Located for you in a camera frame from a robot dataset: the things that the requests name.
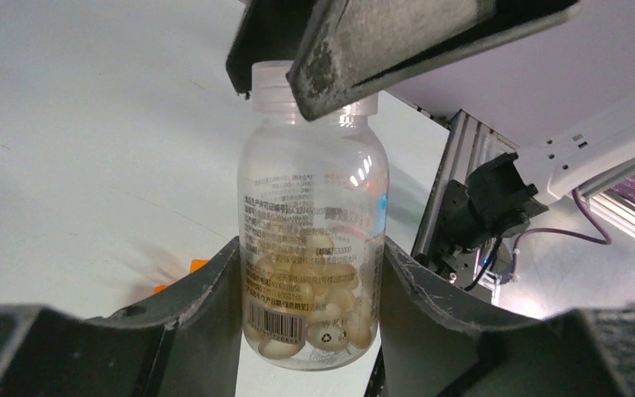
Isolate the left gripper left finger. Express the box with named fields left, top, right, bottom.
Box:
left=0, top=239, right=242, bottom=396

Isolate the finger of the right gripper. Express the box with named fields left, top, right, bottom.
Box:
left=225, top=0, right=316, bottom=98
left=287, top=1, right=580, bottom=121

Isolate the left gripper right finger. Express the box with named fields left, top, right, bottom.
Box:
left=372, top=240, right=635, bottom=396

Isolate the orange pill box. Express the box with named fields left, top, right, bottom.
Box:
left=152, top=259, right=209, bottom=294

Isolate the clear pill bottle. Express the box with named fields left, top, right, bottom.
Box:
left=237, top=60, right=389, bottom=371

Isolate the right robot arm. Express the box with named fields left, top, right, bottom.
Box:
left=226, top=1, right=635, bottom=205

